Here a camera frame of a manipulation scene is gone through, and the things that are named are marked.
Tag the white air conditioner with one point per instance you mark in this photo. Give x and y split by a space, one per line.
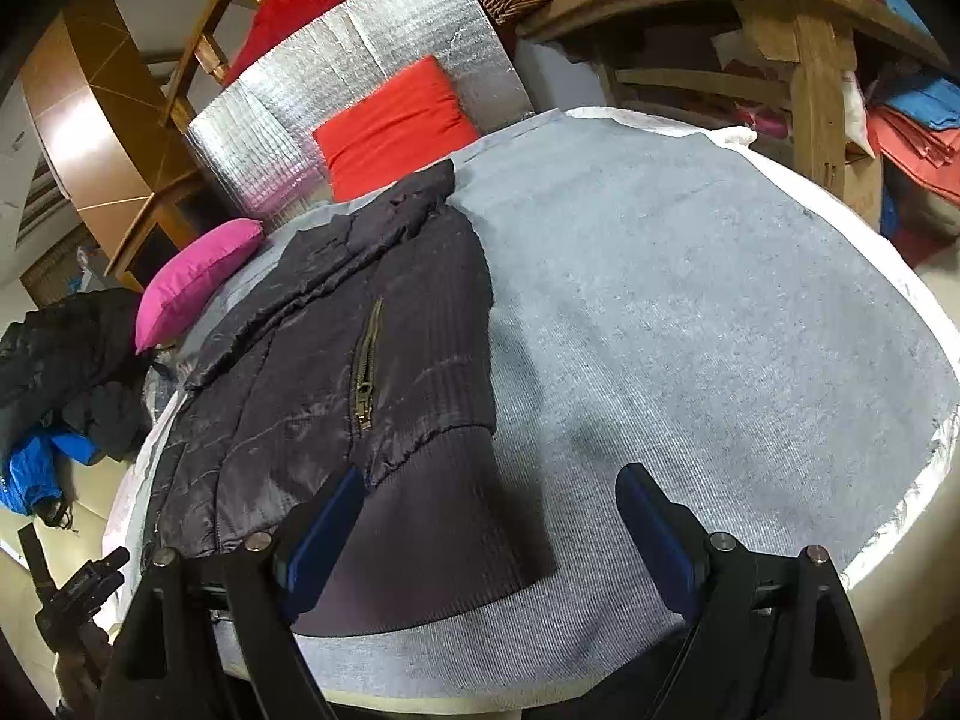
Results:
37 199

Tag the black puffer jacket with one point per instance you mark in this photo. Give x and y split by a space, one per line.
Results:
67 352

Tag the pink pillow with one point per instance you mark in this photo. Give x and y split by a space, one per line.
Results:
191 277

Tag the red cushion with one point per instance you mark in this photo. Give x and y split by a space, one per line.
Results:
397 127

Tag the dark quilted zip jacket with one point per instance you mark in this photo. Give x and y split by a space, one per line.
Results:
315 360

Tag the person's left hand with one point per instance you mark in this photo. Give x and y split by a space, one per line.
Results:
82 682

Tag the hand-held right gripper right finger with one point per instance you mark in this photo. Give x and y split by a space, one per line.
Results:
652 532

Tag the silver foil mat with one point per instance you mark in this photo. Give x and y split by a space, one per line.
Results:
300 97

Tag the wooden stair railing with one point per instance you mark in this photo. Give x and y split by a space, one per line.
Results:
214 37

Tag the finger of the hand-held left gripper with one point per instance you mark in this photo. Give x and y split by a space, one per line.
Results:
101 574

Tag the red bags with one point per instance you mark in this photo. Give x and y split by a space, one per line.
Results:
915 142

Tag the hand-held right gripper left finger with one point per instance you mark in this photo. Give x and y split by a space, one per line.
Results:
322 540

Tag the wooden table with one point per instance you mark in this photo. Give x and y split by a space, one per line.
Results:
817 67

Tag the grey cloth cover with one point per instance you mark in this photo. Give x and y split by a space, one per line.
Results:
675 330

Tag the wooden cabinet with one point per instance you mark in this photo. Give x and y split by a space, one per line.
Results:
90 127

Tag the blue jacket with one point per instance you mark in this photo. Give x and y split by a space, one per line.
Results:
34 465

